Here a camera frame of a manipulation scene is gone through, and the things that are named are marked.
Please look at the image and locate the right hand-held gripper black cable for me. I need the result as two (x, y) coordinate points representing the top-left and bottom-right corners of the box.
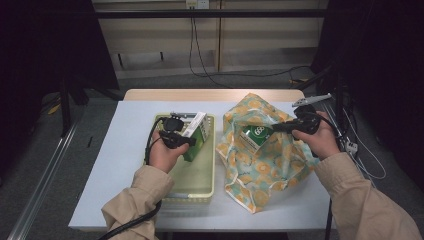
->
(311, 111), (344, 240)

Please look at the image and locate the black wall cable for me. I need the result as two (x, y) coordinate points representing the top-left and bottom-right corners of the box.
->
(188, 8), (233, 90)
(191, 8), (313, 79)

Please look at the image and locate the white table sheet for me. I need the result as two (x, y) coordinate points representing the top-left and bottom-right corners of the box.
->
(68, 100), (333, 233)

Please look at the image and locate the person's left hand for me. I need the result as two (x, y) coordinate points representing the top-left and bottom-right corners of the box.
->
(148, 134), (190, 174)

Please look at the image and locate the left hand-held gripper black cable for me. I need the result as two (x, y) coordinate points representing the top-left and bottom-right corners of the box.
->
(97, 116), (168, 240)

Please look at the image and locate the orange-print teal fabric bag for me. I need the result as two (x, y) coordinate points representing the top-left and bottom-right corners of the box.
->
(215, 92), (321, 214)

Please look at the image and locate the white power strip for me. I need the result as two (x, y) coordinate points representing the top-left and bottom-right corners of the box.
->
(344, 140), (359, 155)

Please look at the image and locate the wooden table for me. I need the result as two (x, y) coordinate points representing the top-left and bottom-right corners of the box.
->
(123, 88), (307, 103)

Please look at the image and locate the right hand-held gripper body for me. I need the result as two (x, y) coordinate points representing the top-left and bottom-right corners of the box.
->
(292, 93), (333, 136)

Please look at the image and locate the tall green white box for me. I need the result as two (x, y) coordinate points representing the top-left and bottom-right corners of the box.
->
(181, 111), (212, 163)

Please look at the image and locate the green square box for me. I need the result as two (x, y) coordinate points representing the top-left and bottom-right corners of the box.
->
(239, 124), (276, 155)

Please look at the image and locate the pale yellow plastic basket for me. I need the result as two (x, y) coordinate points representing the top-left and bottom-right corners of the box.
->
(143, 112), (217, 205)

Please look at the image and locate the black horizontal bar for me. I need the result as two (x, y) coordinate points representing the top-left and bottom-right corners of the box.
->
(94, 9), (329, 19)

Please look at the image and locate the black metal stand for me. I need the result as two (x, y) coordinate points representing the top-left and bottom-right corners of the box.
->
(58, 76), (89, 138)

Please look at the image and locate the person's right hand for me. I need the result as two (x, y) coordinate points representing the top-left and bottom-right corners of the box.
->
(291, 110), (342, 162)

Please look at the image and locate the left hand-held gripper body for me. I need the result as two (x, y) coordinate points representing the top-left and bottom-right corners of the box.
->
(159, 112), (188, 150)

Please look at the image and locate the hand-held gripper black cable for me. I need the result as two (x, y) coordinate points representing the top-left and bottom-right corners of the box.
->
(97, 116), (168, 240)
(311, 111), (344, 240)

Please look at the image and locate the black curtain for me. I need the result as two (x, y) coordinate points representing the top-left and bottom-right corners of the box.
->
(311, 0), (424, 191)
(0, 0), (120, 178)

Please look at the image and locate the aluminium floor rail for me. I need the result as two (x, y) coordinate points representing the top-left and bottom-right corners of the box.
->
(321, 101), (408, 240)
(8, 123), (79, 240)

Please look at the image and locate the white cable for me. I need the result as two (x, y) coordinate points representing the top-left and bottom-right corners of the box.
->
(343, 109), (388, 181)

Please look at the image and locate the white wall socket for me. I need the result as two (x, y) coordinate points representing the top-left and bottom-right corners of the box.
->
(185, 0), (210, 10)

